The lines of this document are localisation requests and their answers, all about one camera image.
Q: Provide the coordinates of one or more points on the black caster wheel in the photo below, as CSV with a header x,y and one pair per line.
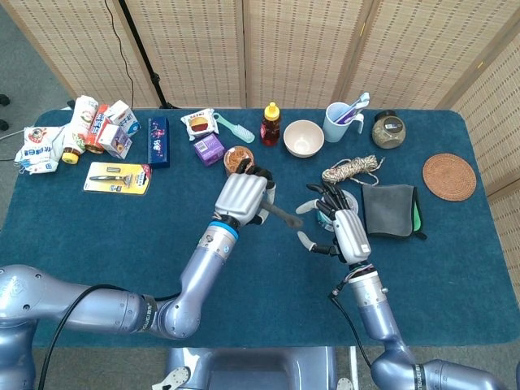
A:
x,y
3,125
4,100

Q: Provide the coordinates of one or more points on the dark blue rectangular box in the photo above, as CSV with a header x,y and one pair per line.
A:
x,y
158,142

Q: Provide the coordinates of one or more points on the bamboo folding screen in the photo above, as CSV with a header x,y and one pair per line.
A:
x,y
300,53

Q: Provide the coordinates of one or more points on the white snack packet burger picture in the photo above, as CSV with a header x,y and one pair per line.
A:
x,y
199,124

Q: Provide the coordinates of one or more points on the white and blue milk carton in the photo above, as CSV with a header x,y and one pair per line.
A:
x,y
126,120

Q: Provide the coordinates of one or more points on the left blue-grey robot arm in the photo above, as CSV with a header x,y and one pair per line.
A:
x,y
203,272

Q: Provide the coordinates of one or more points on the honey bottle with yellow cap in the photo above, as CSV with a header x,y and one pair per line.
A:
x,y
270,132

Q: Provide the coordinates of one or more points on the large white metal bracket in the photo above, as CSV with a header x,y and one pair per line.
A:
x,y
176,378

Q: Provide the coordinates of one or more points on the clear jar of rubber bands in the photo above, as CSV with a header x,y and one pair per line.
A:
x,y
235,156

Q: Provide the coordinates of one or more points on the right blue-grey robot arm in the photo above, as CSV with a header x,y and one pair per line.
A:
x,y
378,313

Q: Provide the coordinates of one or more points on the mint green scrubbing brush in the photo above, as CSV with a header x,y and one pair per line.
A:
x,y
239,131

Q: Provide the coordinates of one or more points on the razor in yellow blister pack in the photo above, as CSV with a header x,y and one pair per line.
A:
x,y
118,178

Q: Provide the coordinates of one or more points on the clear tub of binder clips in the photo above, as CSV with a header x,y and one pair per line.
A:
x,y
325,223

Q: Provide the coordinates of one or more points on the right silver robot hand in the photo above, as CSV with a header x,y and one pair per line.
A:
x,y
351,237

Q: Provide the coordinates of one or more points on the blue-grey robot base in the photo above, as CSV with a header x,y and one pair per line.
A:
x,y
252,369

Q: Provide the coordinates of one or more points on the blue felt table cover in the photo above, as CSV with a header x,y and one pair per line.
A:
x,y
101,243

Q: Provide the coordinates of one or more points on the round woven brown coaster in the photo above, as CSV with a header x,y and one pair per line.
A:
x,y
449,176

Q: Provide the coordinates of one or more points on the purple toothbrush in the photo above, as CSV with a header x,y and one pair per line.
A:
x,y
345,115

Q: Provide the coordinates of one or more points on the grey cloth with green edge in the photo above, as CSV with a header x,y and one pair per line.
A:
x,y
388,211

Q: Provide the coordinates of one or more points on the small purple box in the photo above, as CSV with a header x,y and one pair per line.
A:
x,y
208,149

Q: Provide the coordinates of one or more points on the small white metal bracket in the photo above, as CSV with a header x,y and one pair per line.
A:
x,y
344,385

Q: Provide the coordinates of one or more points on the white bag with blue print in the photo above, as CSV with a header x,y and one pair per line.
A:
x,y
38,152

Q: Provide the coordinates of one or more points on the black tripod stand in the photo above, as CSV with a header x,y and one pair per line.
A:
x,y
140,48

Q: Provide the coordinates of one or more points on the beige bowl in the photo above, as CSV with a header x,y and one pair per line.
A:
x,y
302,140

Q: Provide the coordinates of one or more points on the white metal table leg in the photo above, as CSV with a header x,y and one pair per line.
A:
x,y
353,371

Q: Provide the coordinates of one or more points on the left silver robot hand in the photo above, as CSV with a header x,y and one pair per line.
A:
x,y
241,197

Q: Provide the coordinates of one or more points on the light blue mug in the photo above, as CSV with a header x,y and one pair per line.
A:
x,y
335,130

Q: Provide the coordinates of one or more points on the white bottle with yellow cap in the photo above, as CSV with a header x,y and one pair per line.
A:
x,y
81,122

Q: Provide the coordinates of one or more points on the white and purple carton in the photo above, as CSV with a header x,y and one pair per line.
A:
x,y
115,142

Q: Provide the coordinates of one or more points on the glass jar with black lid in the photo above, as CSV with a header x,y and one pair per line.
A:
x,y
389,136

